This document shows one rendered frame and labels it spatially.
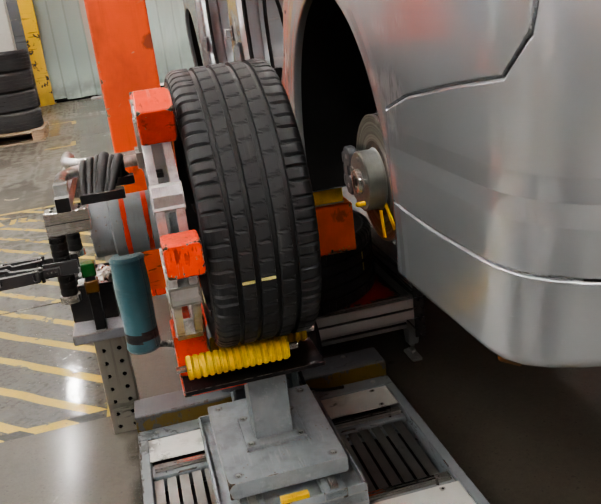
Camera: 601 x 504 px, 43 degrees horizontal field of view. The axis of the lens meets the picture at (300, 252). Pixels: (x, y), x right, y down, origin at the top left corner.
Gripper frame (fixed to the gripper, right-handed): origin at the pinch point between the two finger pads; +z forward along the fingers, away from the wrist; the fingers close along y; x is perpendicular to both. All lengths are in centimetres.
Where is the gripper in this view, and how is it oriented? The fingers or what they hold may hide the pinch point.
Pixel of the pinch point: (62, 265)
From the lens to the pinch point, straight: 167.1
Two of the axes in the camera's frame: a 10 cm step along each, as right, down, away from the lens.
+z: 9.6, -1.9, 1.9
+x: -1.2, -9.4, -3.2
